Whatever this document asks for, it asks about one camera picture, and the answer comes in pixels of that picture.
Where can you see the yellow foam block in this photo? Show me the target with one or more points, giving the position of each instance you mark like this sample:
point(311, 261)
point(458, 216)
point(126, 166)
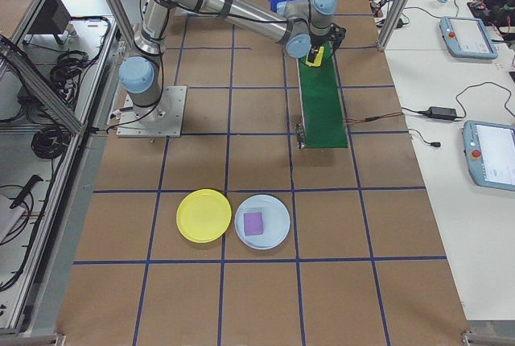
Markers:
point(307, 60)

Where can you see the black hand tool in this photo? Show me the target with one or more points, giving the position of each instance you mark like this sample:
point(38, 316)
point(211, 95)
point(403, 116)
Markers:
point(26, 191)

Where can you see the aluminium profile post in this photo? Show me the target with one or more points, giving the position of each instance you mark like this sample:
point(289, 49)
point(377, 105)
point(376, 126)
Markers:
point(398, 4)

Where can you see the white side table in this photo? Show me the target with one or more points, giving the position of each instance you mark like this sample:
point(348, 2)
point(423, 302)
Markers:
point(442, 221)

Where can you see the green conveyor belt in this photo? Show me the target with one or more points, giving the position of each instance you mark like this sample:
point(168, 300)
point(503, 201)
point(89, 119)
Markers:
point(324, 112)

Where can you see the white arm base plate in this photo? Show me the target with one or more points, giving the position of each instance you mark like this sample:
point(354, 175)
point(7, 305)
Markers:
point(175, 120)

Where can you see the purple foam block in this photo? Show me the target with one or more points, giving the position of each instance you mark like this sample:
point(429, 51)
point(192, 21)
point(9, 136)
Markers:
point(254, 224)

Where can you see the yellow plate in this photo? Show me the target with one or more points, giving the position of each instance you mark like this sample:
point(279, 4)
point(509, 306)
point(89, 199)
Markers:
point(204, 215)

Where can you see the blue grey teach pendant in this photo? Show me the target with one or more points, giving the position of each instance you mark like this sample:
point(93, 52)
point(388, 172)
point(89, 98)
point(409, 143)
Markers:
point(491, 157)
point(468, 38)

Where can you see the black monitor box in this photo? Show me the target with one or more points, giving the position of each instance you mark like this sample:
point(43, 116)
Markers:
point(50, 16)

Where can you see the metal V-shaped frame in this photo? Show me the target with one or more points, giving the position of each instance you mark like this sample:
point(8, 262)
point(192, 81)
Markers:
point(48, 96)

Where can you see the black power brick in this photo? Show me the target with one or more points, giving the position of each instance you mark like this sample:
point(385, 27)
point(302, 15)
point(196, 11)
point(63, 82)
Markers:
point(442, 112)

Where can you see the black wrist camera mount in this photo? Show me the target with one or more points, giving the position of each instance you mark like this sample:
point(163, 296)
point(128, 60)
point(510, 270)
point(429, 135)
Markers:
point(338, 38)

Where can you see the light blue plate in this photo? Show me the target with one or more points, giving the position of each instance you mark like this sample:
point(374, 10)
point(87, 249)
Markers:
point(277, 221)

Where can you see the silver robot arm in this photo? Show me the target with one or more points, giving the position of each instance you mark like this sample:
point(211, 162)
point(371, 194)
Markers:
point(241, 12)

